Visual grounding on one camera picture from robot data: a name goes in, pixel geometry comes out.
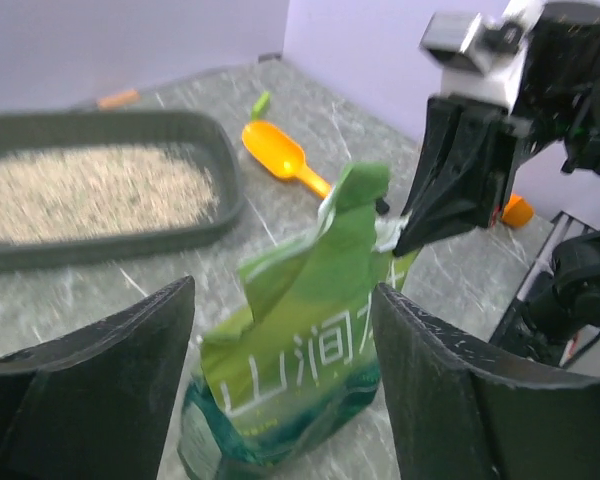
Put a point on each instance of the beige cat litter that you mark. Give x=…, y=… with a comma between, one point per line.
x=60, y=194

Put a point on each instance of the yellow plastic scoop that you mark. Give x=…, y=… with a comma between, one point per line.
x=281, y=156

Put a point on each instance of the dark grey litter box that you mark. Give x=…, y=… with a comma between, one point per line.
x=47, y=129

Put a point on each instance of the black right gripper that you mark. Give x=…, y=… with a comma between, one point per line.
x=468, y=159

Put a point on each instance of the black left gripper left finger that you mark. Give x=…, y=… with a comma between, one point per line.
x=96, y=403

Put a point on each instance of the orange plastic carrot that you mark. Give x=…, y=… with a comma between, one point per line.
x=517, y=212

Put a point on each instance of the small orange block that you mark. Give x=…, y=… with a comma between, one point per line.
x=118, y=100

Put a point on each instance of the small green block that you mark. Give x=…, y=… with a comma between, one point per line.
x=261, y=106

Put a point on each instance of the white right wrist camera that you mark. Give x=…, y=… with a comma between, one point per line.
x=482, y=58

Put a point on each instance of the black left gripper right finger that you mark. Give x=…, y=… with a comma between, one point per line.
x=461, y=408

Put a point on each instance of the green litter bag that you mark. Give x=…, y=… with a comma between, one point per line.
x=285, y=372

